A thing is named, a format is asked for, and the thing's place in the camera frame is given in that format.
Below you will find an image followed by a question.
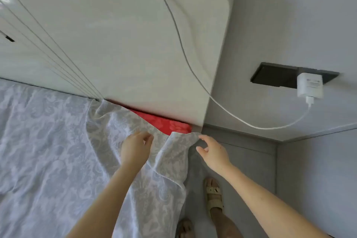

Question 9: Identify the person's right hand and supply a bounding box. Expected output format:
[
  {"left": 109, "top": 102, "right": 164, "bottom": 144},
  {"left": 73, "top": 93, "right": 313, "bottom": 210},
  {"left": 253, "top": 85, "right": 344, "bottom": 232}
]
[{"left": 196, "top": 134, "right": 234, "bottom": 176}]

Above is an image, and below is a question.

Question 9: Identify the person's left hand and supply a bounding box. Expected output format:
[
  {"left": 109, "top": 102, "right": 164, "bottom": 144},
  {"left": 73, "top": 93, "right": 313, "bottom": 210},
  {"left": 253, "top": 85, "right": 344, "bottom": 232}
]
[{"left": 120, "top": 131, "right": 154, "bottom": 176}]

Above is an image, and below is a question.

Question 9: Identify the red mattress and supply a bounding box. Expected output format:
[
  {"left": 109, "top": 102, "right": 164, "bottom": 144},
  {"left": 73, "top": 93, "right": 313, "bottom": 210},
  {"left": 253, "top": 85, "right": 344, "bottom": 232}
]
[{"left": 107, "top": 98, "right": 193, "bottom": 136}]

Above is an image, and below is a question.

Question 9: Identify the white floral bed sheet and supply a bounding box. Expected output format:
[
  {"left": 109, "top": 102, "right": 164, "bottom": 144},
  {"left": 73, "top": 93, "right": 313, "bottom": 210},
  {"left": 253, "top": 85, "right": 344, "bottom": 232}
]
[{"left": 0, "top": 78, "right": 201, "bottom": 238}]

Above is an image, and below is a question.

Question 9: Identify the person's right forearm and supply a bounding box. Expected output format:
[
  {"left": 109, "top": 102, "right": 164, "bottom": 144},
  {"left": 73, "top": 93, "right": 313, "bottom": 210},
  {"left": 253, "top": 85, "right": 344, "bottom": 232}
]
[{"left": 219, "top": 163, "right": 331, "bottom": 238}]

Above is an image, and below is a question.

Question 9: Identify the person's left forearm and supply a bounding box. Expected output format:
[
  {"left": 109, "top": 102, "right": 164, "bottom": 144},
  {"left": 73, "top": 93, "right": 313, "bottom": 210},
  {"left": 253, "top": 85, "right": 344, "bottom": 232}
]
[{"left": 66, "top": 165, "right": 140, "bottom": 238}]

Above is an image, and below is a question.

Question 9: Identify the person's right beige sandal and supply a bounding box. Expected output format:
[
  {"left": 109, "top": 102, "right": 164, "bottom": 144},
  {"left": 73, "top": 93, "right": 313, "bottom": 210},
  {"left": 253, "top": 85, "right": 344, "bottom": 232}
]
[{"left": 203, "top": 177, "right": 225, "bottom": 219}]

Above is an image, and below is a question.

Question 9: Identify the person's beige sandal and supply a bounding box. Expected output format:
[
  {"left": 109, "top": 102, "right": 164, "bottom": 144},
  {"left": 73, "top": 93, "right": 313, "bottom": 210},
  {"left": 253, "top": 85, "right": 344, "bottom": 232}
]
[
  {"left": 177, "top": 218, "right": 194, "bottom": 238},
  {"left": 203, "top": 177, "right": 225, "bottom": 219}
]

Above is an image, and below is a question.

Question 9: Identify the person's right leg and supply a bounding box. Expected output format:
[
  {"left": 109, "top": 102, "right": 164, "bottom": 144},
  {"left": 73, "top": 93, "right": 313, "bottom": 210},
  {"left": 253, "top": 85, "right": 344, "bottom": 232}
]
[{"left": 209, "top": 207, "right": 245, "bottom": 238}]

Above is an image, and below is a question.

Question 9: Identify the person's left beige sandal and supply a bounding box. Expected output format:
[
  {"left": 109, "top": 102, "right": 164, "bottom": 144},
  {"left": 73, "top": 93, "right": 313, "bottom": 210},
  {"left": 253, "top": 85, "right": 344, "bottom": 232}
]
[{"left": 177, "top": 218, "right": 194, "bottom": 238}]

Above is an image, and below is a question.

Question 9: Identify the cream headboard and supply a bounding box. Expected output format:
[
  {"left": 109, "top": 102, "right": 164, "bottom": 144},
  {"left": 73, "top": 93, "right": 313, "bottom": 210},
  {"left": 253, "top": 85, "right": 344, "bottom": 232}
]
[{"left": 0, "top": 0, "right": 234, "bottom": 134}]

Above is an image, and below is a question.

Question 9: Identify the white charger adapter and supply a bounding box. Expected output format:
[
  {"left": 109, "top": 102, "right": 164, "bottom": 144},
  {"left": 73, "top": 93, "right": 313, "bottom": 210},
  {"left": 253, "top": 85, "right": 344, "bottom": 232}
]
[{"left": 296, "top": 73, "right": 324, "bottom": 99}]

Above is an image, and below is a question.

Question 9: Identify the black wall socket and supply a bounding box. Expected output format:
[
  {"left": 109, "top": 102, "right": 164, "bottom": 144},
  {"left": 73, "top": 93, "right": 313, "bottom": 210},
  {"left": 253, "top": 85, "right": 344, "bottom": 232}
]
[{"left": 250, "top": 62, "right": 340, "bottom": 89}]

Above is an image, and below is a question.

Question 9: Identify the white charging cable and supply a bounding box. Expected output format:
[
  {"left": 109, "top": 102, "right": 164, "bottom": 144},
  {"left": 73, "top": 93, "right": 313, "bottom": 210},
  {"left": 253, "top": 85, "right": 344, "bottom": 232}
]
[{"left": 139, "top": 0, "right": 315, "bottom": 131}]

